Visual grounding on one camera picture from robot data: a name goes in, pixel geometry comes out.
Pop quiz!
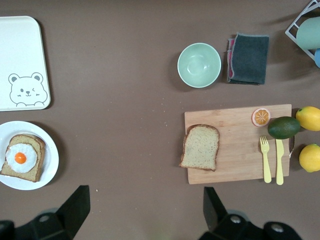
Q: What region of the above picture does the toy orange slice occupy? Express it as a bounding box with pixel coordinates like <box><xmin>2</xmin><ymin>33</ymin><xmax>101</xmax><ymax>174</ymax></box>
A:
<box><xmin>251</xmin><ymin>107</ymin><xmax>271</xmax><ymax>128</ymax></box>

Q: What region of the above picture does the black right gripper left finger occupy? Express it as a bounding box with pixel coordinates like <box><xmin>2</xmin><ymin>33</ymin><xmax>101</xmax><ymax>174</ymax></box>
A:
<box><xmin>0</xmin><ymin>184</ymin><xmax>91</xmax><ymax>240</ymax></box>

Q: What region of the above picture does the white wire dish rack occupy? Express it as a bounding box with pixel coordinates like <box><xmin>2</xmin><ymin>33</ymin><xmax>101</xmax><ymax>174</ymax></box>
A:
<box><xmin>284</xmin><ymin>0</ymin><xmax>320</xmax><ymax>61</ymax></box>

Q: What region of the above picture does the toy fried egg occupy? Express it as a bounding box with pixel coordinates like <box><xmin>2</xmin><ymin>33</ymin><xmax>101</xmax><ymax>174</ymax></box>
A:
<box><xmin>5</xmin><ymin>142</ymin><xmax>38</xmax><ymax>174</ymax></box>

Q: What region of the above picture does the yellow plastic fork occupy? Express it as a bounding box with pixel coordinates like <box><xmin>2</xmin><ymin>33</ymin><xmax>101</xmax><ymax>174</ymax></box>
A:
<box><xmin>259</xmin><ymin>135</ymin><xmax>273</xmax><ymax>184</ymax></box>

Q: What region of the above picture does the white round plate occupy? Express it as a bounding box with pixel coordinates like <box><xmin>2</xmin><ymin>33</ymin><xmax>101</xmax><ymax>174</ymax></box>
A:
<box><xmin>0</xmin><ymin>120</ymin><xmax>60</xmax><ymax>191</ymax></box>

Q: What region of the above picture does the dark grey folded cloth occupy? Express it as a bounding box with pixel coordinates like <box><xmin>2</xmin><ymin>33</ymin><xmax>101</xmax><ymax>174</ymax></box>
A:
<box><xmin>226</xmin><ymin>31</ymin><xmax>270</xmax><ymax>86</ymax></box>

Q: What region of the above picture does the cream bear print tray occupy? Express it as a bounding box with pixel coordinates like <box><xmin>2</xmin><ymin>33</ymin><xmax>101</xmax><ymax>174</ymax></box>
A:
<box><xmin>0</xmin><ymin>16</ymin><xmax>52</xmax><ymax>112</ymax></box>

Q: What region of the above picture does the pink folded cloth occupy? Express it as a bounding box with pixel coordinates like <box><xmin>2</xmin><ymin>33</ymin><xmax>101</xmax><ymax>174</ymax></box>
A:
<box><xmin>226</xmin><ymin>38</ymin><xmax>236</xmax><ymax>79</ymax></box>

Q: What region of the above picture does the dark green toy avocado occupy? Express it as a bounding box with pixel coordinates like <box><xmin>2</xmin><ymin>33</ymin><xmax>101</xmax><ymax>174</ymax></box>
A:
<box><xmin>267</xmin><ymin>116</ymin><xmax>302</xmax><ymax>140</ymax></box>

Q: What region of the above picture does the yellow plastic knife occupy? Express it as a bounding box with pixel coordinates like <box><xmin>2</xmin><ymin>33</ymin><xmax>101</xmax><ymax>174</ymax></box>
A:
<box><xmin>275</xmin><ymin>138</ymin><xmax>285</xmax><ymax>186</ymax></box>

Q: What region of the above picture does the yellow toy lemon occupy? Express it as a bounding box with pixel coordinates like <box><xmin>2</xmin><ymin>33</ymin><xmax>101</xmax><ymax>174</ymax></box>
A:
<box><xmin>298</xmin><ymin>143</ymin><xmax>320</xmax><ymax>173</ymax></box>
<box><xmin>295</xmin><ymin>106</ymin><xmax>320</xmax><ymax>132</ymax></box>

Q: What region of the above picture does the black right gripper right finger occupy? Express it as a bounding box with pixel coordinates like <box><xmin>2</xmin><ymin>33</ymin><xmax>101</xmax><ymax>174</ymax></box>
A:
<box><xmin>199</xmin><ymin>186</ymin><xmax>304</xmax><ymax>240</ymax></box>

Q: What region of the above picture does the pale green cup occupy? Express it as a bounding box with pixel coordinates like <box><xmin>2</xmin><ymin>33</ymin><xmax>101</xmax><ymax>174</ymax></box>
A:
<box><xmin>296</xmin><ymin>16</ymin><xmax>320</xmax><ymax>51</ymax></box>

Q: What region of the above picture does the brown toy bread slice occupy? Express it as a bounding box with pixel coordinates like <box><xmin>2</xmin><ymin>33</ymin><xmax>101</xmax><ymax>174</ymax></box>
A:
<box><xmin>178</xmin><ymin>124</ymin><xmax>221</xmax><ymax>172</ymax></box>
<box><xmin>0</xmin><ymin>141</ymin><xmax>43</xmax><ymax>183</ymax></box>
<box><xmin>9</xmin><ymin>134</ymin><xmax>47</xmax><ymax>183</ymax></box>

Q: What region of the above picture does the wooden cutting board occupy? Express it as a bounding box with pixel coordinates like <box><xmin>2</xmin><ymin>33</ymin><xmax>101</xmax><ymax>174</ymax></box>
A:
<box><xmin>184</xmin><ymin>104</ymin><xmax>296</xmax><ymax>185</ymax></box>

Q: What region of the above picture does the pale green bowl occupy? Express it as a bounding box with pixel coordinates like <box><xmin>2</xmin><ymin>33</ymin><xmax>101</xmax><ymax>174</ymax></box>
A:
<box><xmin>177</xmin><ymin>42</ymin><xmax>222</xmax><ymax>89</ymax></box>

